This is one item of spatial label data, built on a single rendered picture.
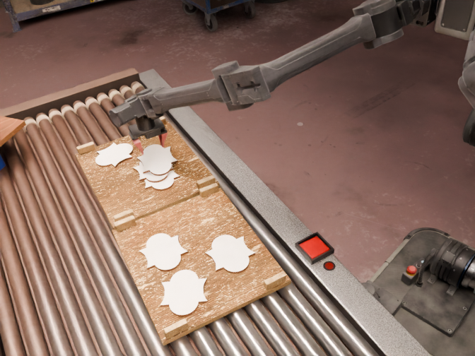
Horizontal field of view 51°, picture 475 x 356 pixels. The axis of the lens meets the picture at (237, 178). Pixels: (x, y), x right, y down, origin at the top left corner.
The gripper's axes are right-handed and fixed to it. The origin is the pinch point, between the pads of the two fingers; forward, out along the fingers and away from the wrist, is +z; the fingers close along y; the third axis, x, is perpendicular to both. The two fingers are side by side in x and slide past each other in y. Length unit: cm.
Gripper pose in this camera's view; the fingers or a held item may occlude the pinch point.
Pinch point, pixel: (152, 148)
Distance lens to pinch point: 165.1
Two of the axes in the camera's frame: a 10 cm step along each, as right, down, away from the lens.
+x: -4.3, -5.6, 7.1
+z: 0.9, 7.6, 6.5
